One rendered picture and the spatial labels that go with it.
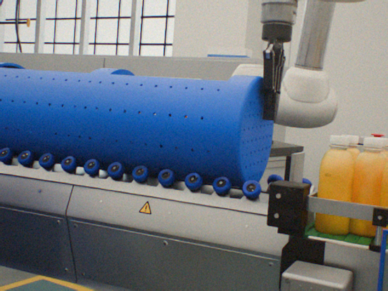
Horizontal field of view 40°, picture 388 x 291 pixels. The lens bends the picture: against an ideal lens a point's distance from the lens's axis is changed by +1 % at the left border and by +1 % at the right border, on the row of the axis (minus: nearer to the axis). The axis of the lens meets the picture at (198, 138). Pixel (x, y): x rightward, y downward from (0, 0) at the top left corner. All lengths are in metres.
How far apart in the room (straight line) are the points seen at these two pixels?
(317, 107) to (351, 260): 0.87
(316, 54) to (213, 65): 1.24
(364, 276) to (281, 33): 0.60
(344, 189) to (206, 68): 2.01
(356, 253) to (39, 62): 3.16
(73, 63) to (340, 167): 2.77
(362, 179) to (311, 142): 2.95
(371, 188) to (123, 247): 0.64
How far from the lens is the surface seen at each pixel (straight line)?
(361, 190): 1.17
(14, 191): 1.59
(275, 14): 1.34
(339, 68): 4.08
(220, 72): 3.01
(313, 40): 1.87
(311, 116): 1.88
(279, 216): 1.09
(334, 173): 1.14
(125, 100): 1.36
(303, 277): 0.99
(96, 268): 1.50
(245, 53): 3.15
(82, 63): 3.64
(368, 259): 1.09
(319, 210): 1.11
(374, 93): 4.00
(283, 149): 1.89
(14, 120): 1.56
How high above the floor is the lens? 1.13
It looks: 3 degrees down
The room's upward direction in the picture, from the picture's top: 5 degrees clockwise
